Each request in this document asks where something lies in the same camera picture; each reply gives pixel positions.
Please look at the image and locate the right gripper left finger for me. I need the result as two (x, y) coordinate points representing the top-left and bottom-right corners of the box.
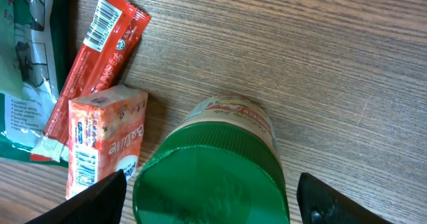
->
(26, 170), (127, 224)

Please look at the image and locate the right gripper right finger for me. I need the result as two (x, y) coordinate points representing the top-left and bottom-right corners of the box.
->
(296, 173), (391, 224)

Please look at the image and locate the clear teal small packet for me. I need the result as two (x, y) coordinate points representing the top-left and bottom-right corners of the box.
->
(1, 0), (23, 99)

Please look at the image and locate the green white wipes packet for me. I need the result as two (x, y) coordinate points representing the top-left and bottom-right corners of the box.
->
(1, 0), (73, 167)

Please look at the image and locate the green lid jar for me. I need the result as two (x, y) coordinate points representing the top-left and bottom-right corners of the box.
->
(132, 95), (290, 224)

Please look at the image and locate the red stick sachet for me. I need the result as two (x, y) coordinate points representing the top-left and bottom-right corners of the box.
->
(30, 0), (151, 162)

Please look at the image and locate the small orange white box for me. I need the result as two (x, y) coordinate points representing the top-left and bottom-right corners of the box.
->
(66, 85), (148, 199)

